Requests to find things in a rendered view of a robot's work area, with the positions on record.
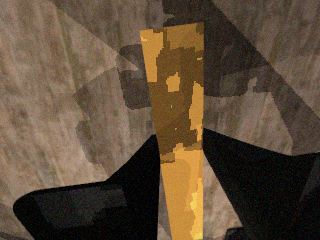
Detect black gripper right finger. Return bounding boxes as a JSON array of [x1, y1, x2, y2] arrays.
[[203, 128, 320, 240]]

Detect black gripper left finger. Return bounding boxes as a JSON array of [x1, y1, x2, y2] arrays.
[[13, 134, 160, 240]]

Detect orange wooden bar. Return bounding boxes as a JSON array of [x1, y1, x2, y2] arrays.
[[140, 22, 204, 240]]

